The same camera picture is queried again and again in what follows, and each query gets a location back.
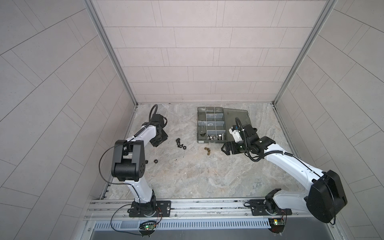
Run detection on clear compartment organizer box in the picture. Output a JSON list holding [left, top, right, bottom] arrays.
[[197, 107, 251, 144]]

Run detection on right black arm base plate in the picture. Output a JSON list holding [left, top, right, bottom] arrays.
[[243, 200, 292, 216]]

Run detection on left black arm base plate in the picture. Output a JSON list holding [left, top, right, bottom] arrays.
[[128, 201, 172, 218]]

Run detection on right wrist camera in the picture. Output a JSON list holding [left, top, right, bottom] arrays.
[[229, 125, 243, 143]]

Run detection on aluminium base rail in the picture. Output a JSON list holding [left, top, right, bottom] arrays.
[[84, 197, 314, 221]]

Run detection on right controller board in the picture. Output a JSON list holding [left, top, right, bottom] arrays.
[[268, 219, 286, 235]]

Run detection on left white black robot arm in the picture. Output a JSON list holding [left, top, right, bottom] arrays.
[[111, 114, 168, 217]]

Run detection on controller board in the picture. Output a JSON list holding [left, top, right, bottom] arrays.
[[139, 221, 157, 237], [268, 219, 286, 235]]

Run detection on left black cable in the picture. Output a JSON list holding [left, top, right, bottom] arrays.
[[131, 104, 159, 142]]

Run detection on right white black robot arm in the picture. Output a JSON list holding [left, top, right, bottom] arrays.
[[222, 118, 348, 225]]

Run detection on brass wing nuts pair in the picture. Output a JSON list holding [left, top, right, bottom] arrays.
[[204, 147, 211, 156]]

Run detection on left controller board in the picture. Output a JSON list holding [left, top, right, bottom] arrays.
[[139, 221, 157, 237]]

